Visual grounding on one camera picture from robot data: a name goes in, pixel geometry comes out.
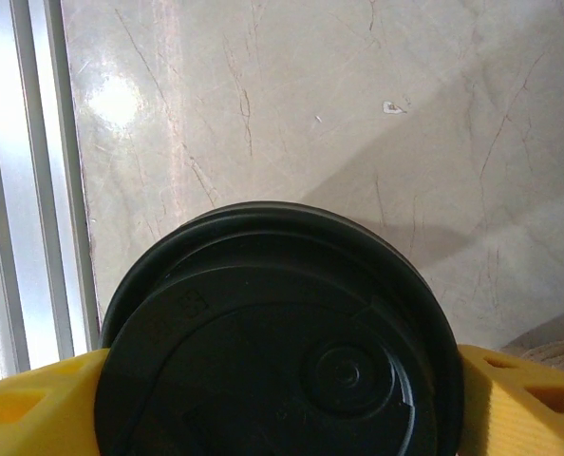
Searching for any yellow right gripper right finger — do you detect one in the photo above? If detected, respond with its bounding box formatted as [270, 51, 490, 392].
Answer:
[456, 342, 564, 456]

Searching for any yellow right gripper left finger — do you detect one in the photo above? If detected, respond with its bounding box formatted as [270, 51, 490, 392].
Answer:
[0, 348, 111, 456]

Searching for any black plastic cup lid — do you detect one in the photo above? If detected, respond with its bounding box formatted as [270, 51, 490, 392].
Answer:
[95, 200, 467, 456]

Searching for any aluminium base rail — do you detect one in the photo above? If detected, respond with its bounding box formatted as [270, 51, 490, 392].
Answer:
[0, 0, 103, 376]

